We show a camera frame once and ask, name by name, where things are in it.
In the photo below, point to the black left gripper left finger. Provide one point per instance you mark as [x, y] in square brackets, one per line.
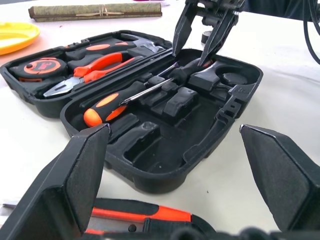
[57, 190]

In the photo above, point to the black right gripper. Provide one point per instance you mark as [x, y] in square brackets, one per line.
[215, 7]

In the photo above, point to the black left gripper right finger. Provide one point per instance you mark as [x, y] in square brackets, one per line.
[287, 180]

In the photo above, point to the orange black utility knife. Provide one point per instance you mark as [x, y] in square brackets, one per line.
[155, 212]

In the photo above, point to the black plastic tool case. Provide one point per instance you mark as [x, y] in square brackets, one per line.
[175, 155]

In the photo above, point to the black tape roll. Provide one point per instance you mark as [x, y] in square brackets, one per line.
[205, 37]

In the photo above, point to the rolled bamboo mat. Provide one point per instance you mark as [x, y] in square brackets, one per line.
[87, 11]

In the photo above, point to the black orange tape measure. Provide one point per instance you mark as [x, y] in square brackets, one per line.
[42, 67]

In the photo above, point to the yellow plastic plate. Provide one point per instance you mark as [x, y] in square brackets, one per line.
[17, 37]

